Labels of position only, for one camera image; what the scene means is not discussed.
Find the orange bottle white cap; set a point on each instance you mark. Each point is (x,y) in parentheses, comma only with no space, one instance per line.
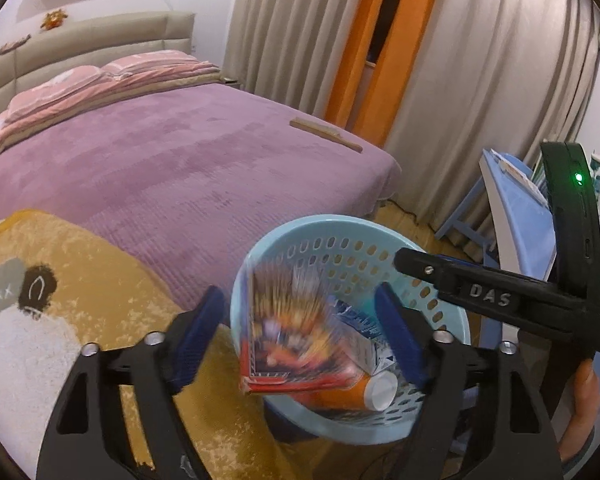
(345,392)

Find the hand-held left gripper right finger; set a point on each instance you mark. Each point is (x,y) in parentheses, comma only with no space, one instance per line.
(400,335)

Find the blue plastic stool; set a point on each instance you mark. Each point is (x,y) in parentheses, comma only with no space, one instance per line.
(462,220)

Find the small brown headboard ornament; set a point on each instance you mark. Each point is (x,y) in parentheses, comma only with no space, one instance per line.
(15,44)

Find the beige upholstered headboard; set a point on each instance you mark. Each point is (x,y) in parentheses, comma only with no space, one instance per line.
(105,35)

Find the wooden nightstand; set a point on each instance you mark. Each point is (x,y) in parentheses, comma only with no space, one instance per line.
(231,81)

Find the blue plastic chair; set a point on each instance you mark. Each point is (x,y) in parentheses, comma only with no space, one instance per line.
(530,230)

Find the wooden bed brush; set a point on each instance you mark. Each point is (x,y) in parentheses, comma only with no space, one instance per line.
(325,131)

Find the yellow printed blanket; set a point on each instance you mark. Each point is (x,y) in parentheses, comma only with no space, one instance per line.
(105,270)

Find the orange curtain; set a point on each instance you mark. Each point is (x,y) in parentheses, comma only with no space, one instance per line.
(355,50)
(410,60)

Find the white board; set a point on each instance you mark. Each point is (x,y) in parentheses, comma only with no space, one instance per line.
(505,240)

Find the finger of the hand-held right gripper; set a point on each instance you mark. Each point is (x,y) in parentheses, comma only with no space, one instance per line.
(420,267)

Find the orange plush toy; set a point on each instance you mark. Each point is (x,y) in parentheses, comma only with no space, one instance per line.
(54,20)

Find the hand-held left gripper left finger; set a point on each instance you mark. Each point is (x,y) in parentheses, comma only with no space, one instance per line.
(200,335)

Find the small printed carton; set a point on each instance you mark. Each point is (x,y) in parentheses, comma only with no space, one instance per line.
(365,340)

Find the person's right hand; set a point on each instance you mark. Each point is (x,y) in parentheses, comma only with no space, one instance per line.
(585,390)

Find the light blue plastic basket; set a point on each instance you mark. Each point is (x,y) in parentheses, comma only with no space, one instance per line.
(330,227)

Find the beige curtain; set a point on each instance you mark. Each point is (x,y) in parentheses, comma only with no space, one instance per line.
(290,30)
(505,85)

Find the colourful snack packet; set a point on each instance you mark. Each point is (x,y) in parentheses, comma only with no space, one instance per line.
(290,330)

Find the pink folded quilt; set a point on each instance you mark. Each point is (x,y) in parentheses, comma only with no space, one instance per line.
(80,90)

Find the purple bed cover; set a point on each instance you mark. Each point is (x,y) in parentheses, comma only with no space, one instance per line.
(180,170)

